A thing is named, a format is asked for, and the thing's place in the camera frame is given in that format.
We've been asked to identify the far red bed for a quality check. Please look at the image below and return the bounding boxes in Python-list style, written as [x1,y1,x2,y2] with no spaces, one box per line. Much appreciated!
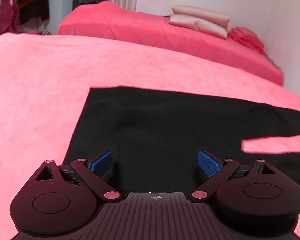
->
[57,1,283,86]

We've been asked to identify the pink folded pillow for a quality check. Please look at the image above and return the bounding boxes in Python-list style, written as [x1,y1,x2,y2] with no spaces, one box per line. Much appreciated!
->
[172,5,230,30]
[168,14,228,40]

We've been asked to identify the near pink bed cover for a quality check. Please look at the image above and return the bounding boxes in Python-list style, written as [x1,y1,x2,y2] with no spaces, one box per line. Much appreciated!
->
[0,34,300,239]

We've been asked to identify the black knit pants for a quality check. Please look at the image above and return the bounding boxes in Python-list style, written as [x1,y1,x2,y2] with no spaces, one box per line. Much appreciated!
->
[63,87,300,193]

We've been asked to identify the dark clothes pile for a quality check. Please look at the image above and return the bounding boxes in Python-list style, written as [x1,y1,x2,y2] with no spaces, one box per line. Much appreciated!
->
[78,0,107,5]

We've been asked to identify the hanging red clothes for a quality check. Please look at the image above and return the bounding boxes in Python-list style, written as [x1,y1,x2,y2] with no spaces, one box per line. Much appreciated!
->
[0,0,54,35]

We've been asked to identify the red folded blanket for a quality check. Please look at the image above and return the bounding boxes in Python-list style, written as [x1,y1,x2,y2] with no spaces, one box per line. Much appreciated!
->
[228,27,264,54]

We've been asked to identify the upper pink folded pillow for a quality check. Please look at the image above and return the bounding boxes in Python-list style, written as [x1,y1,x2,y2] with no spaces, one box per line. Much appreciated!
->
[172,5,230,30]

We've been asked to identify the lower pink folded pillow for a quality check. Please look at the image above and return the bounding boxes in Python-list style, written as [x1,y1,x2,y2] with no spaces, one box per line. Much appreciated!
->
[168,14,228,40]

